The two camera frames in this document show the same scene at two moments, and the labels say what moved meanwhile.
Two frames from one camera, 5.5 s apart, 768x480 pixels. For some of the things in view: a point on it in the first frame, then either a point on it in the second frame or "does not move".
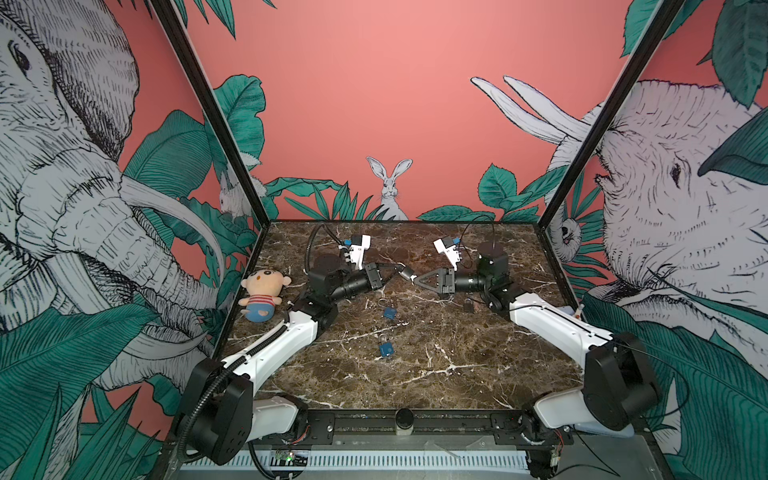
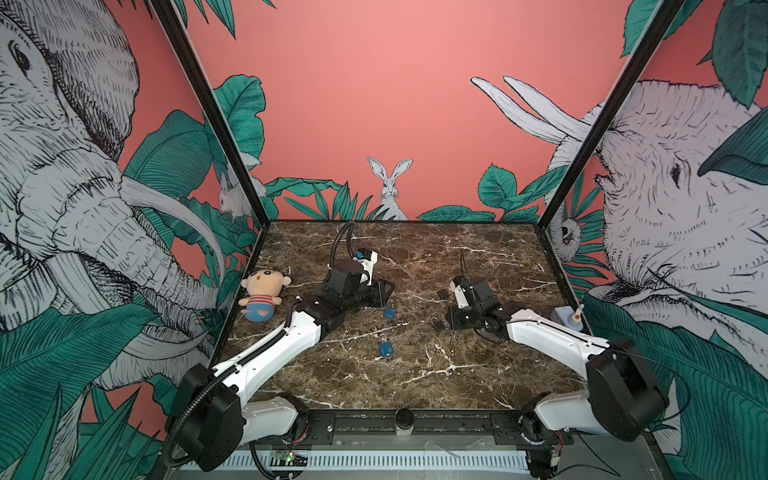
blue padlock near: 386,349 does not move
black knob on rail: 404,419 does not move
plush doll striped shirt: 263,287 does not move
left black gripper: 373,275 to 380,295
